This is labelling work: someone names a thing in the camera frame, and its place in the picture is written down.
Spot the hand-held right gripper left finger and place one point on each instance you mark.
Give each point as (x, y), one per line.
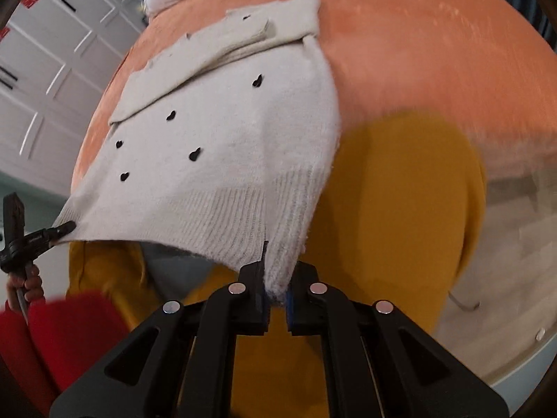
(261, 307)

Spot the person's left hand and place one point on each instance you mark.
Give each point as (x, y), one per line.
(32, 285)

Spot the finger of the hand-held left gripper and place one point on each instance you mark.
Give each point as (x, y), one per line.
(58, 230)

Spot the person's red sleeved left forearm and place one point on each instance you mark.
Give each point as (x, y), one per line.
(65, 339)

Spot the orange plush blanket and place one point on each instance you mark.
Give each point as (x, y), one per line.
(413, 52)

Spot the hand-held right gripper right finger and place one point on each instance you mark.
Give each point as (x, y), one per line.
(290, 311)

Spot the white panelled wardrobe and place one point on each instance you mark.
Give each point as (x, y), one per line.
(56, 74)

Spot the cream knit sweater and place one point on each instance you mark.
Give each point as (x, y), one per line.
(217, 148)

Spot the yellow garment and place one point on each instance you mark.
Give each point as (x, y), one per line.
(391, 226)

